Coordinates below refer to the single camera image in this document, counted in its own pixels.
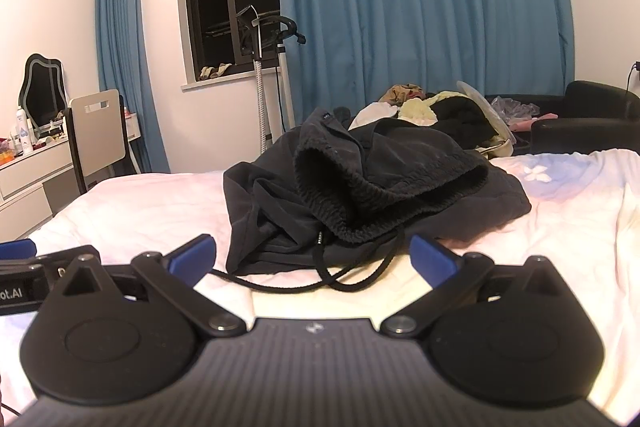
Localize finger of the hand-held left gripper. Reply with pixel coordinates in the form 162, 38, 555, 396
0, 238, 102, 272

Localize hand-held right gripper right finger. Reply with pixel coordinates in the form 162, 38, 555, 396
384, 234, 576, 339

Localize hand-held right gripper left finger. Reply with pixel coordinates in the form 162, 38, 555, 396
50, 234, 246, 339

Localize black drawstring pants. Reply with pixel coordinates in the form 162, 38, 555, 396
210, 107, 532, 294

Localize white vanity desk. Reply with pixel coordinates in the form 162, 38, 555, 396
0, 112, 142, 244

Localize white floral bed sheet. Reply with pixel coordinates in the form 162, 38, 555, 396
0, 148, 640, 427

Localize white spray bottle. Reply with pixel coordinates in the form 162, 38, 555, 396
15, 106, 34, 154

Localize beige chair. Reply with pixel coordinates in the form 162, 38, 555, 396
63, 89, 142, 194

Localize pale yellow fleece garment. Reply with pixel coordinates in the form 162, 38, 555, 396
397, 90, 469, 128

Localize white cloth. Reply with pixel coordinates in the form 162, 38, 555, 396
348, 102, 399, 130

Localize black framed vanity mirror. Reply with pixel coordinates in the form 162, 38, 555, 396
18, 53, 69, 128

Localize brown patterned cloth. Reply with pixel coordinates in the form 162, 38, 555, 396
377, 83, 426, 106

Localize clear plastic bag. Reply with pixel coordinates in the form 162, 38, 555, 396
492, 96, 542, 128

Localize beige rag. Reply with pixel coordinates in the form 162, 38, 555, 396
197, 63, 234, 82

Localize garment steamer stand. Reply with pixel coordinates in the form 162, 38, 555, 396
204, 4, 308, 154

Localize narrow blue curtain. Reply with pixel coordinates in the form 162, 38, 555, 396
95, 0, 172, 175

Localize black sofa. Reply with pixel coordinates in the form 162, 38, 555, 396
485, 80, 640, 156

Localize wide blue curtain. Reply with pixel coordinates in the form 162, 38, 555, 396
275, 0, 576, 144

